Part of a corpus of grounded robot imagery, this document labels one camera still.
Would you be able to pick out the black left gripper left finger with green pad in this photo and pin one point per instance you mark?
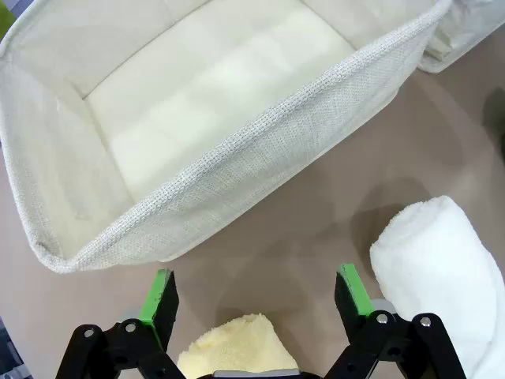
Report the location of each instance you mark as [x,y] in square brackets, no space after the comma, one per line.
[158,312]

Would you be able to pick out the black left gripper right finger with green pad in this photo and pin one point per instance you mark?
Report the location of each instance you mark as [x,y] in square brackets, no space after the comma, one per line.
[353,300]

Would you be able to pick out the yellow towel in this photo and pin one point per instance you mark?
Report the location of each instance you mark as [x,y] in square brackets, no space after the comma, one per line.
[236,347]

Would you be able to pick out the white towel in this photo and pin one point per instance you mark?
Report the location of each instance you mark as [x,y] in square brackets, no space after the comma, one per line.
[434,268]

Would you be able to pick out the beige fabric basket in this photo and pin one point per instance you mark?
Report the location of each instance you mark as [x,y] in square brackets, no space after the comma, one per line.
[453,39]
[276,130]

